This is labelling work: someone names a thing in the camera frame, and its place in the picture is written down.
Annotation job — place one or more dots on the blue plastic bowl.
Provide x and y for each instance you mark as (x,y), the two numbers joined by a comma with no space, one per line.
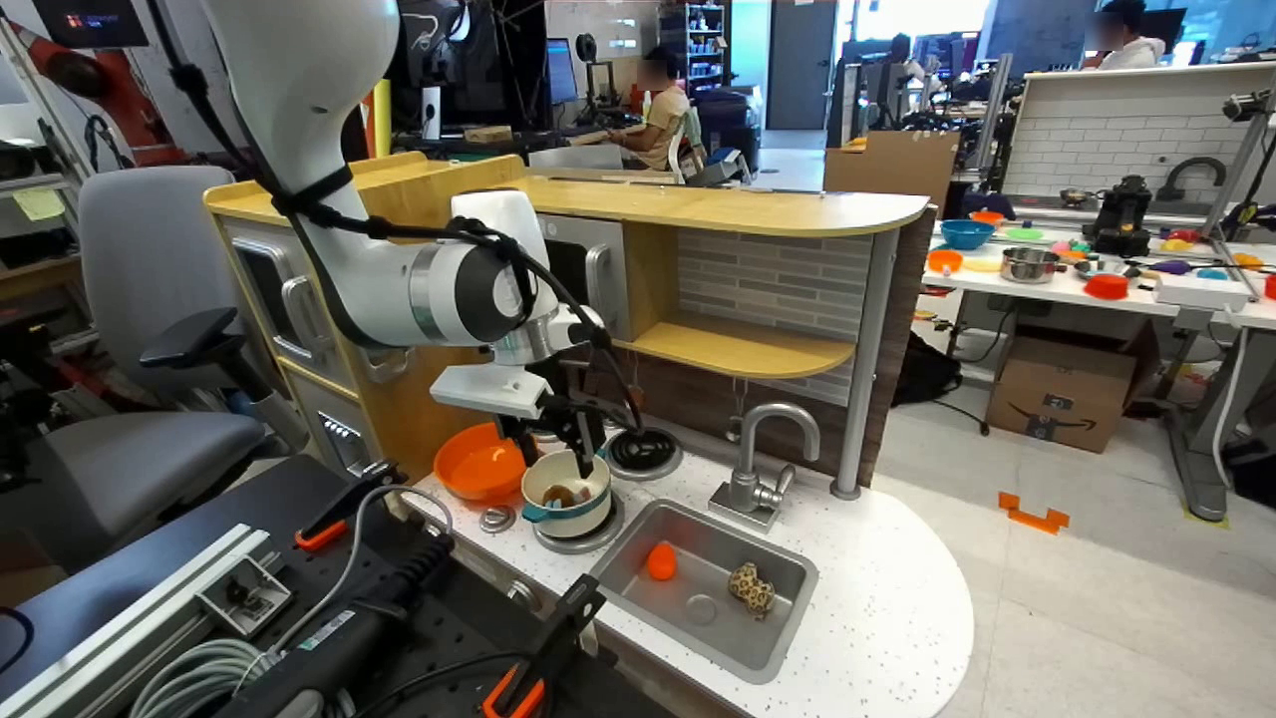
(966,237)

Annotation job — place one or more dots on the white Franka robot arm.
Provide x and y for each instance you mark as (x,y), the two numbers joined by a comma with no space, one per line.
(401,283)

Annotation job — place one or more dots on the plain cardboard box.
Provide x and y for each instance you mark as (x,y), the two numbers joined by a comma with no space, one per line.
(892,163)

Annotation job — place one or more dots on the grey toy sink basin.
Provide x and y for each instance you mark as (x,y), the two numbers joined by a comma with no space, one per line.
(721,642)

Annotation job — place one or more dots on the black toy coffee machine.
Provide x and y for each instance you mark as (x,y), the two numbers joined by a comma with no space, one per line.
(1121,211)

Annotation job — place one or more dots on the wooden toy kitchen unit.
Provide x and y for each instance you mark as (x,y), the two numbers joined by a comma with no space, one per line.
(742,206)

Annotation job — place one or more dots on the silver toy faucet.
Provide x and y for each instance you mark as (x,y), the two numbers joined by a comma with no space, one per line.
(750,441)

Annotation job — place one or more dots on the printed cardboard box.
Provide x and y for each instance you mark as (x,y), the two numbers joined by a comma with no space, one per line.
(1064,392)

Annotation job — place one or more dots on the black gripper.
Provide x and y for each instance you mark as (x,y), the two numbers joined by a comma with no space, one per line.
(571,404)

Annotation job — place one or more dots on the white brick pattern panel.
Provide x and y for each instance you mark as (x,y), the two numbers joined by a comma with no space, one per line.
(1117,134)

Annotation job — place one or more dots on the red plastic bowl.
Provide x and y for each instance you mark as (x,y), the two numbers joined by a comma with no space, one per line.
(1106,283)

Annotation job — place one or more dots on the person in yellow shirt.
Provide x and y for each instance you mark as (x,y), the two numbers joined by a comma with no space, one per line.
(661,112)

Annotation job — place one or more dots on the aluminium profile rail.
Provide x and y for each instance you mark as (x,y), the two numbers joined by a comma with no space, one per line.
(135,598)

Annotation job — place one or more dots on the grey toy microwave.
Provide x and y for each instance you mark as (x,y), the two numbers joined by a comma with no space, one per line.
(600,266)

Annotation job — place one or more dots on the black coil stove burner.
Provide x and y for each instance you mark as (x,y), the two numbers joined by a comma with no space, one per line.
(643,456)

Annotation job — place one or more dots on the orange floor bracket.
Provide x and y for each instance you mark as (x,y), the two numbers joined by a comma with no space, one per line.
(1033,517)

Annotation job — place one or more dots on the black tube with silver label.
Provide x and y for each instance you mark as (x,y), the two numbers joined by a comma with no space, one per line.
(345,651)

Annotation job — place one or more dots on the orange plastic ball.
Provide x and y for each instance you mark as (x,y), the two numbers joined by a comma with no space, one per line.
(661,565)

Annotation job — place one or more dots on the person in white shirt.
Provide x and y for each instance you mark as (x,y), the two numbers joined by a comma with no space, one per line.
(1129,40)

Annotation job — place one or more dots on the grey office chair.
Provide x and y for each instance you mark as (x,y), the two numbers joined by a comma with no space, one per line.
(146,266)

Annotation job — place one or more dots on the leopard print plush toy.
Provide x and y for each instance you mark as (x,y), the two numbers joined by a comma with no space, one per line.
(750,586)

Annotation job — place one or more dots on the orange plastic bowl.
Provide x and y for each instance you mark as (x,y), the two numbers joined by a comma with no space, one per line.
(480,467)

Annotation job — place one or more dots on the small metal pot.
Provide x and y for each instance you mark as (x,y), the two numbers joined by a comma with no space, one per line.
(1031,266)

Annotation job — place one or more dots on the white work table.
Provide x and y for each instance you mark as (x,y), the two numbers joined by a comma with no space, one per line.
(1052,296)

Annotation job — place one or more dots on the camera on tripod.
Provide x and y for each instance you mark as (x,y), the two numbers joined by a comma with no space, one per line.
(1251,146)

